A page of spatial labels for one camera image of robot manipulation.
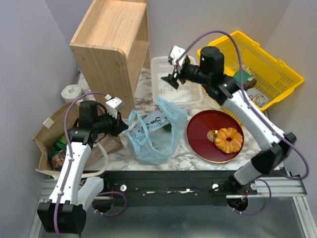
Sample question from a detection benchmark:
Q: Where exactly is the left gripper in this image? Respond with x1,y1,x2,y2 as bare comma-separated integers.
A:
94,108,129,137

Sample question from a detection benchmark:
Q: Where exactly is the light blue plastic bag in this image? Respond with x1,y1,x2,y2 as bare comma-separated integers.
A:
125,98,188,165

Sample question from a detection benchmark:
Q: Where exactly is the brown paper bag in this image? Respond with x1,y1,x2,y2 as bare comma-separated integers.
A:
33,103,123,180

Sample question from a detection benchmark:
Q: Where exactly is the glazed ring doughnut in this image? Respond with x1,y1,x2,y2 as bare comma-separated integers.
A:
214,127,243,154

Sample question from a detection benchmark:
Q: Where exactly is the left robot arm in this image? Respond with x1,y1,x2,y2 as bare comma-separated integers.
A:
37,96,128,237

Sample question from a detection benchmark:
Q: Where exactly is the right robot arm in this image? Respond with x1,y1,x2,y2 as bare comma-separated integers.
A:
162,46,296,194

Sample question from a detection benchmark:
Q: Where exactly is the white plastic basket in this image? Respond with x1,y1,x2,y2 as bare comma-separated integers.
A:
151,56,203,108

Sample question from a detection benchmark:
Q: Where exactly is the red round plate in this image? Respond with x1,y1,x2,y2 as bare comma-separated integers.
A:
186,110,244,164

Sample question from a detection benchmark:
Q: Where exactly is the green snack packet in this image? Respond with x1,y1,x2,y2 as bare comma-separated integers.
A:
54,135,67,150

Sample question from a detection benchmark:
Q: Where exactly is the wooden shelf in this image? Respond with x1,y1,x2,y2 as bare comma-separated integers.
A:
69,0,150,119

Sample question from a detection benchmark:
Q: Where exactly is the green box in basket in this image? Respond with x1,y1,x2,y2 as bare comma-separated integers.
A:
233,70,252,85

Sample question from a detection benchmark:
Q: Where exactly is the white cartoon packet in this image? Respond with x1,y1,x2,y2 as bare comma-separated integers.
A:
246,88,269,108

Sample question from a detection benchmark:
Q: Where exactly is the yellow shopping basket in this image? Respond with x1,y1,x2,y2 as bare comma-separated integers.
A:
207,31,304,112

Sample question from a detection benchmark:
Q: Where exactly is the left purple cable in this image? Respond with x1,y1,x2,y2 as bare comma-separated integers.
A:
53,91,111,238

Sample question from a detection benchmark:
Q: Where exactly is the purple cable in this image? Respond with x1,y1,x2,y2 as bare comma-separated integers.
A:
53,91,111,238
178,30,310,179

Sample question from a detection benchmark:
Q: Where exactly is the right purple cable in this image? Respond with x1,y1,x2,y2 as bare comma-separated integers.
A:
178,30,310,179

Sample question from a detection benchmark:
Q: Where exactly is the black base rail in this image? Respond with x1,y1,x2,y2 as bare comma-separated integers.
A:
93,171,260,210

